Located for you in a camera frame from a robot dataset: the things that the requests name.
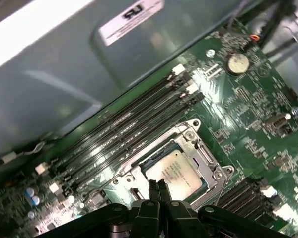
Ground white label sticker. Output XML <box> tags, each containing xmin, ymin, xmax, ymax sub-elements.
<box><xmin>98</xmin><ymin>0</ymin><xmax>165</xmax><ymax>47</ymax></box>

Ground CPU socket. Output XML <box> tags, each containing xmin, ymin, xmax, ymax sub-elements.
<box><xmin>113</xmin><ymin>118</ymin><xmax>237</xmax><ymax>208</ymax></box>

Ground metal socket cover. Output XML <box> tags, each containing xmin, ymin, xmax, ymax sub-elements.
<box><xmin>128</xmin><ymin>126</ymin><xmax>225</xmax><ymax>208</ymax></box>

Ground green motherboard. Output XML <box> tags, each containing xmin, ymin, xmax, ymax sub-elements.
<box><xmin>0</xmin><ymin>14</ymin><xmax>298</xmax><ymax>238</ymax></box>

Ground open PC case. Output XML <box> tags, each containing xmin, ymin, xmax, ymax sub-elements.
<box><xmin>0</xmin><ymin>0</ymin><xmax>298</xmax><ymax>172</ymax></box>

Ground black RAM slot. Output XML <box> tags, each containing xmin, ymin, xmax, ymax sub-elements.
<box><xmin>62</xmin><ymin>92</ymin><xmax>206</xmax><ymax>199</ymax></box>
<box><xmin>49</xmin><ymin>83</ymin><xmax>199</xmax><ymax>194</ymax></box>
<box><xmin>220</xmin><ymin>182</ymin><xmax>269</xmax><ymax>216</ymax></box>
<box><xmin>234</xmin><ymin>185</ymin><xmax>279</xmax><ymax>224</ymax></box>
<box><xmin>47</xmin><ymin>74</ymin><xmax>192</xmax><ymax>184</ymax></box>
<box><xmin>36</xmin><ymin>63</ymin><xmax>187</xmax><ymax>176</ymax></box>
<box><xmin>212</xmin><ymin>176</ymin><xmax>260</xmax><ymax>209</ymax></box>
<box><xmin>253</xmin><ymin>198</ymin><xmax>290</xmax><ymax>231</ymax></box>

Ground round coin battery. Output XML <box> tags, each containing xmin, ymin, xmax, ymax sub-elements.
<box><xmin>224</xmin><ymin>52</ymin><xmax>251</xmax><ymax>75</ymax></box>

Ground silver CPU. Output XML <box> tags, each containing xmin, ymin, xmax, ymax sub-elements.
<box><xmin>143</xmin><ymin>149</ymin><xmax>204</xmax><ymax>194</ymax></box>

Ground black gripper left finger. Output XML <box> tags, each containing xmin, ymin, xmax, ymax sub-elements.
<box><xmin>37</xmin><ymin>178</ymin><xmax>162</xmax><ymax>238</ymax></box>

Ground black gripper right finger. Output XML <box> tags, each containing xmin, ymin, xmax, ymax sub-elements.
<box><xmin>158</xmin><ymin>178</ymin><xmax>284</xmax><ymax>238</ymax></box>

